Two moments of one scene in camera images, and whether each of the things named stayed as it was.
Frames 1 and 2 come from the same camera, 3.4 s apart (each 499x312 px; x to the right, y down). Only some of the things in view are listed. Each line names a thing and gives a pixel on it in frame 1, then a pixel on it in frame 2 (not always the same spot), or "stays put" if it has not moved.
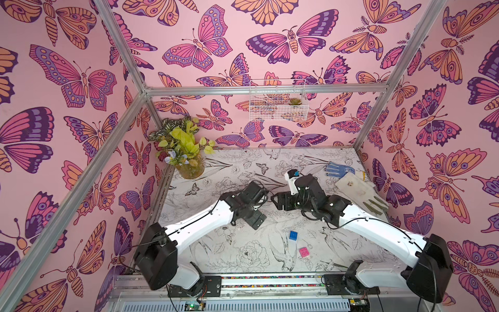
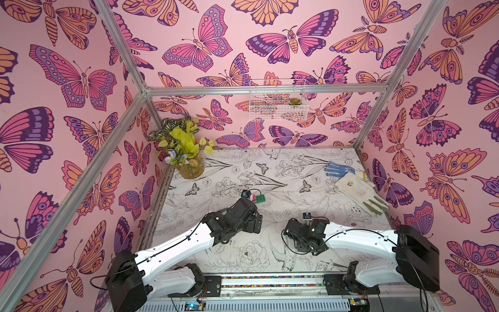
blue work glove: (336, 170) stays put
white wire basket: (278, 100) stays put
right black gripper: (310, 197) to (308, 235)
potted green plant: (175, 143) stays put
